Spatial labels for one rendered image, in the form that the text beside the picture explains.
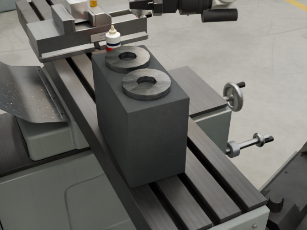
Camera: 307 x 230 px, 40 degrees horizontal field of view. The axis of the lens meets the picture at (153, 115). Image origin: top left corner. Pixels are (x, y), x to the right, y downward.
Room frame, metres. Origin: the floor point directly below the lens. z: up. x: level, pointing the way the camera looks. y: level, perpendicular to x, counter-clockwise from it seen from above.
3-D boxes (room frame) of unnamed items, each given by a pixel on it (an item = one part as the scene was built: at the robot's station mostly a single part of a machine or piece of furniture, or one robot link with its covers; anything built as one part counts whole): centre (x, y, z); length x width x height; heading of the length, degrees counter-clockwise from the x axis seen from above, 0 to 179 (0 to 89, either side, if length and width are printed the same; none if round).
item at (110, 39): (1.07, 0.11, 1.02); 0.04 x 0.04 x 0.11
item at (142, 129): (0.69, 0.03, 1.06); 0.22 x 0.12 x 0.20; 23
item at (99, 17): (1.21, 0.18, 1.05); 0.12 x 0.06 x 0.04; 27
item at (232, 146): (1.19, -0.36, 0.54); 0.22 x 0.06 x 0.06; 116
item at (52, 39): (1.20, 0.20, 1.02); 0.35 x 0.15 x 0.11; 117
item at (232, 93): (1.30, -0.27, 0.66); 0.16 x 0.12 x 0.12; 116
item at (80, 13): (1.18, 0.23, 1.08); 0.06 x 0.05 x 0.06; 27
